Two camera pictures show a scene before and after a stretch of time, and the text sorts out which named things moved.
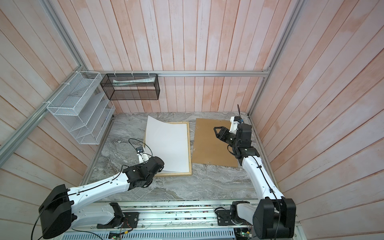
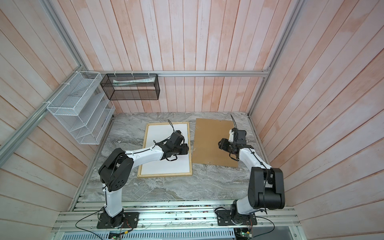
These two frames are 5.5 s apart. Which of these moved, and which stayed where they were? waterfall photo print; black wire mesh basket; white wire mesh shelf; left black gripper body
Moved: left black gripper body
Stayed: waterfall photo print; white wire mesh shelf; black wire mesh basket
